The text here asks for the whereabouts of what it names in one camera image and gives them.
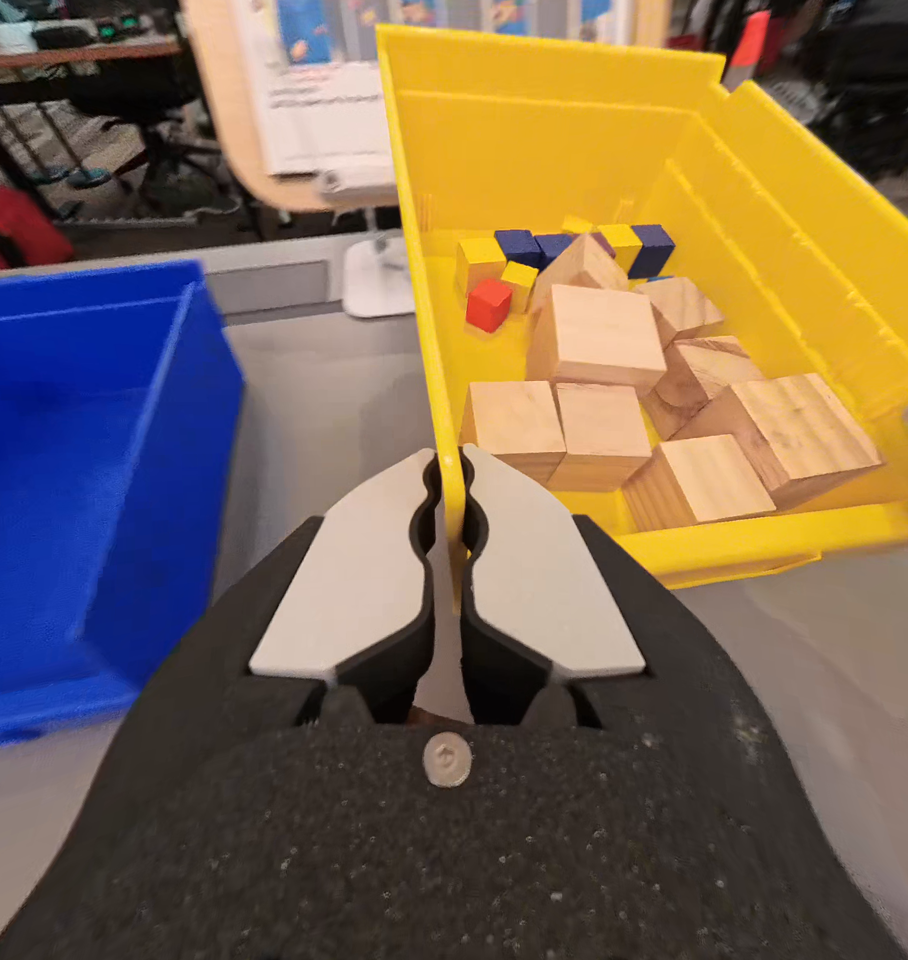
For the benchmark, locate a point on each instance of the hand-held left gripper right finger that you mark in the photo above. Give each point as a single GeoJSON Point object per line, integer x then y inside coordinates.
{"type": "Point", "coordinates": [551, 585]}

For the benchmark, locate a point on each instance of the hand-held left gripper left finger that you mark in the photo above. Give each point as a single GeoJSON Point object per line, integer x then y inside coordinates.
{"type": "Point", "coordinates": [349, 585]}

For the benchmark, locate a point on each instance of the pile of wooden coloured cubes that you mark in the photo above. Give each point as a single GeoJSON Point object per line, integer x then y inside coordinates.
{"type": "Point", "coordinates": [604, 337]}

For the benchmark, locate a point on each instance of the blue plastic bin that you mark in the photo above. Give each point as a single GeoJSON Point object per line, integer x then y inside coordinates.
{"type": "Point", "coordinates": [86, 450]}

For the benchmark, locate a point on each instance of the yellow plastic bin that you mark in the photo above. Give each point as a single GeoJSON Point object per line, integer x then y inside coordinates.
{"type": "Point", "coordinates": [761, 172]}

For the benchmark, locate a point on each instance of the orange traffic cone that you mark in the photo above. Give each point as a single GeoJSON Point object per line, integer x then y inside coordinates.
{"type": "Point", "coordinates": [750, 41]}

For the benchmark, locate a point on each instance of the printed instruction sheet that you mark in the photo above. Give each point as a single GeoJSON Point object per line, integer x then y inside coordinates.
{"type": "Point", "coordinates": [311, 127]}

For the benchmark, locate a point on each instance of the red bag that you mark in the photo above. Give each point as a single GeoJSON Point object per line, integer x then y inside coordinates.
{"type": "Point", "coordinates": [19, 225]}

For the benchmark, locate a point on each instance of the black office chair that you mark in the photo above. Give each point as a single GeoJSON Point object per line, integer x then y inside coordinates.
{"type": "Point", "coordinates": [154, 97]}

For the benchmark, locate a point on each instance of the wooden office desk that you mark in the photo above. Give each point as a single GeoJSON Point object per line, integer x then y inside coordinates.
{"type": "Point", "coordinates": [71, 54]}

